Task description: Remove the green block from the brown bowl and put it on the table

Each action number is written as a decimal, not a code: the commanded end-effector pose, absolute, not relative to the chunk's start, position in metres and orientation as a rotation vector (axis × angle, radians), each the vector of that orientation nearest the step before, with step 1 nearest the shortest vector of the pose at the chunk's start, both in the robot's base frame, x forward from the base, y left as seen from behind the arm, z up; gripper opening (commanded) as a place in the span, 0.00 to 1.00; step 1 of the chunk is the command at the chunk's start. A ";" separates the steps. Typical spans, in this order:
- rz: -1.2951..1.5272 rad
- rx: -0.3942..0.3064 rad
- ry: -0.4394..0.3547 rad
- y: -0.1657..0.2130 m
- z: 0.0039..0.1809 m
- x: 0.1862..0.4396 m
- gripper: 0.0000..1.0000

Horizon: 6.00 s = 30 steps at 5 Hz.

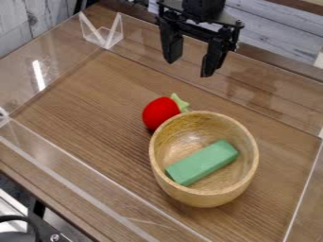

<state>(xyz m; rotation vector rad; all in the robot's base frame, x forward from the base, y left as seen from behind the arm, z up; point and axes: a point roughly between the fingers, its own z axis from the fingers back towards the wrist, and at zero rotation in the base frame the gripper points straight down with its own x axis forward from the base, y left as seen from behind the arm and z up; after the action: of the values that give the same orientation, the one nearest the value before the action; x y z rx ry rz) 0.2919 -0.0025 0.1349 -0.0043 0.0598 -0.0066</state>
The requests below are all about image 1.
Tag clear acrylic tray wall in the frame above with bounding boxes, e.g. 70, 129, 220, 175
0, 108, 210, 242

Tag clear acrylic corner bracket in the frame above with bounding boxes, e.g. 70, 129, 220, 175
78, 12, 124, 50

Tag red plush strawberry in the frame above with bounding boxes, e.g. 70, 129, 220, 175
141, 93, 190, 130

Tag light wooden bowl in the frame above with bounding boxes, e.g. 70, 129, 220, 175
149, 111, 260, 208

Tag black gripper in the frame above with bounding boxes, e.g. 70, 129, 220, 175
156, 0, 244, 78

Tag black cable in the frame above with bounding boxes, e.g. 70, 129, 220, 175
0, 215, 42, 242

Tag green rectangular block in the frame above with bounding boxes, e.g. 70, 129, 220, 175
165, 140, 240, 186

